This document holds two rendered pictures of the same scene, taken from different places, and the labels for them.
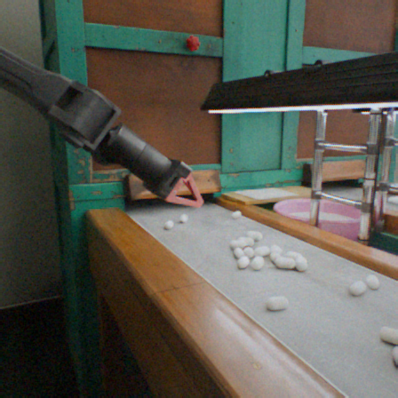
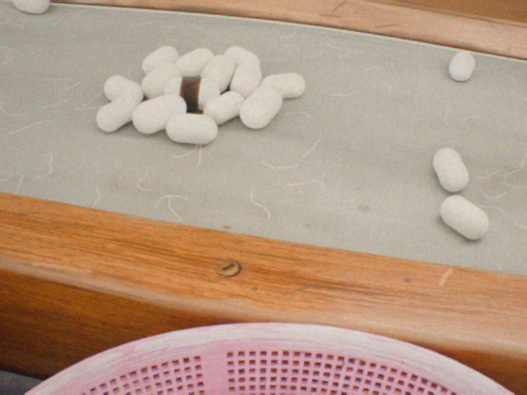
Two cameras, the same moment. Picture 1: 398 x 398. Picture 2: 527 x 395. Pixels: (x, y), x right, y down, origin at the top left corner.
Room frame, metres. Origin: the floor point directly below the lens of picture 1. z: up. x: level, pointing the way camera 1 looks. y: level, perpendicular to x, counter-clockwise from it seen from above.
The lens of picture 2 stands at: (0.66, -0.60, 0.99)
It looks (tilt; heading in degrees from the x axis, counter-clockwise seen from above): 38 degrees down; 124
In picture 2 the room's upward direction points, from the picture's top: 4 degrees clockwise
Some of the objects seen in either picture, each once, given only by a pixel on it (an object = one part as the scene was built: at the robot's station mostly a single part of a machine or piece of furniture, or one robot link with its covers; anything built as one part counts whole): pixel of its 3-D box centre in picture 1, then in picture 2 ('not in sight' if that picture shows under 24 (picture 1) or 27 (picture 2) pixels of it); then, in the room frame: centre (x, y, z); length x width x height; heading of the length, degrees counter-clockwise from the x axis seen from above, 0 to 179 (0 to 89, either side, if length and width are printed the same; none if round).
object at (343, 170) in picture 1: (338, 170); not in sight; (1.43, -0.54, 0.83); 0.30 x 0.06 x 0.07; 116
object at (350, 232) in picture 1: (320, 224); not in sight; (1.04, -0.35, 0.72); 0.27 x 0.27 x 0.10
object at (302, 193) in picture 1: (274, 194); not in sight; (1.23, -0.26, 0.77); 0.33 x 0.15 x 0.01; 116
